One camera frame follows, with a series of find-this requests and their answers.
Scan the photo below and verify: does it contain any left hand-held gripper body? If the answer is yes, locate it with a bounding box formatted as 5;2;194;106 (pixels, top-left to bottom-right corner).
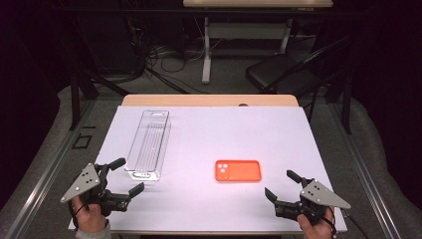
60;161;130;217

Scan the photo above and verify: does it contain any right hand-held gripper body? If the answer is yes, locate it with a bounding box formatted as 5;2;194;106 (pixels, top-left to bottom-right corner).
274;177;352;224

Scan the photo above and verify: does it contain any clear plastic tray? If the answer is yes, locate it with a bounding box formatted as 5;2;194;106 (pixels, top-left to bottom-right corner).
124;110;172;182

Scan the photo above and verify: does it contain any orange phone case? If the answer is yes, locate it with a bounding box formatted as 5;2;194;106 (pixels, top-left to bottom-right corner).
214;159;263;182

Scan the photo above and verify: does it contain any person's right hand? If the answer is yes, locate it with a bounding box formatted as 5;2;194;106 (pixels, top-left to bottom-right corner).
297;206;337;239

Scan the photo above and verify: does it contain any person's left hand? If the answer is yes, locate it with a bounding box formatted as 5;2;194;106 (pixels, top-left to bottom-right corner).
72;194;110;234

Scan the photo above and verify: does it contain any white table mat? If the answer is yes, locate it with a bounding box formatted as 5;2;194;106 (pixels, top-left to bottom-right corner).
68;105;348;233

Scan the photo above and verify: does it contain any black metal stand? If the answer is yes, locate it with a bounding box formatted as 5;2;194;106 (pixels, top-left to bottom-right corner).
326;71;353;135
69;68;131;131

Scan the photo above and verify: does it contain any black folding chair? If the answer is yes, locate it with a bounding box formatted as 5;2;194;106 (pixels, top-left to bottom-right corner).
245;35;353;123

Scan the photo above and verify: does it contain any white-legged desk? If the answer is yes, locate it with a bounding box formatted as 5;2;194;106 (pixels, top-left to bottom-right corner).
182;0;333;85

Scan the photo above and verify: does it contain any right hand-held gripper black cable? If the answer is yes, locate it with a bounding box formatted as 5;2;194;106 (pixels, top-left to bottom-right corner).
326;205;338;237

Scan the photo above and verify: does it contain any hand-held gripper black cable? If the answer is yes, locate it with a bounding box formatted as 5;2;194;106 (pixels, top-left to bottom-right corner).
326;205;338;237
67;200;88;231

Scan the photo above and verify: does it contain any left hand-held gripper black cable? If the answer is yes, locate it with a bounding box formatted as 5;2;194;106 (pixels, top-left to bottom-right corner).
67;200;88;231

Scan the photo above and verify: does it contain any aluminium floor rail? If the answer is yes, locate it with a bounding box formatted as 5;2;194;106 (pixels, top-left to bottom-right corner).
326;102;404;239
0;99;98;239

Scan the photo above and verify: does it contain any thin black cable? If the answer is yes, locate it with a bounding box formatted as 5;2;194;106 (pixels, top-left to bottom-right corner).
341;208;370;239

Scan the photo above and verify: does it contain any bundle of floor cables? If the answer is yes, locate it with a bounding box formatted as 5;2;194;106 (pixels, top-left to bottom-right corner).
125;16;227;96

